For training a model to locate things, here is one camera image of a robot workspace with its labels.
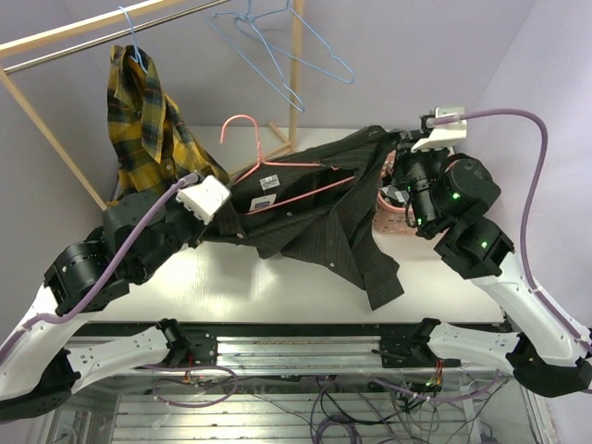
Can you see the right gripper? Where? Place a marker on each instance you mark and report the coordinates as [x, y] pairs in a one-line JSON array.
[[405, 154]]

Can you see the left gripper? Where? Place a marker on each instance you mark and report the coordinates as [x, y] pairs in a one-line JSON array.
[[196, 223]]

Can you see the dark green striped shirt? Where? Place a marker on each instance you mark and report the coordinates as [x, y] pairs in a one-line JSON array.
[[333, 229]]

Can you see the pink hanger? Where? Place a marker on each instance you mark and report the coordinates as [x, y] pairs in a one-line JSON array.
[[274, 176]]

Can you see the blue hanger checkered shirt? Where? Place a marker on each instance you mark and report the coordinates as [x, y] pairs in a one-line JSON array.
[[253, 53]]

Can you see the blue wire hanger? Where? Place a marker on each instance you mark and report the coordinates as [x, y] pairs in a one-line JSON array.
[[300, 41]]

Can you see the black white checkered shirt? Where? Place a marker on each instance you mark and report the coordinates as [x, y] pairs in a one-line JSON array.
[[394, 196]]

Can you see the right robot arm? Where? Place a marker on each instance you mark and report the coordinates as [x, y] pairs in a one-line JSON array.
[[450, 195]]

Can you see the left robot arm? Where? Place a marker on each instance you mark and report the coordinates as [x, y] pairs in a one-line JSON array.
[[39, 372]]

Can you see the yellow plaid shirt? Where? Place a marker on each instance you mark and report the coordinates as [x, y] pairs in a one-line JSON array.
[[154, 146]]

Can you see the blue hanger yellow shirt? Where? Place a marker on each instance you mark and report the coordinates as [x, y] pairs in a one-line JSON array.
[[134, 41]]

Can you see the pink plastic basket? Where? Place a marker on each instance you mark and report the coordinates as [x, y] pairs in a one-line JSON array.
[[388, 219]]

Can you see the metal hanging rod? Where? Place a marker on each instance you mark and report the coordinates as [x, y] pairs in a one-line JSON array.
[[92, 24]]

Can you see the wooden clothes rack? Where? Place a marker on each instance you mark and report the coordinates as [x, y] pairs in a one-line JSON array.
[[204, 76]]

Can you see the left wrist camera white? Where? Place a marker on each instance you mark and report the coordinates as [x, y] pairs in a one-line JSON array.
[[204, 199]]

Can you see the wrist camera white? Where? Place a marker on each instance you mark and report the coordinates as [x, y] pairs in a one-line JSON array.
[[204, 199], [441, 129]]

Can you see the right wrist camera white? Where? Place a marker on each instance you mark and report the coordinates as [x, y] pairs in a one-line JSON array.
[[441, 129]]

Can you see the aluminium rail base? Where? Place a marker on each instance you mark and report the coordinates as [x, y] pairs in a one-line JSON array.
[[249, 349]]

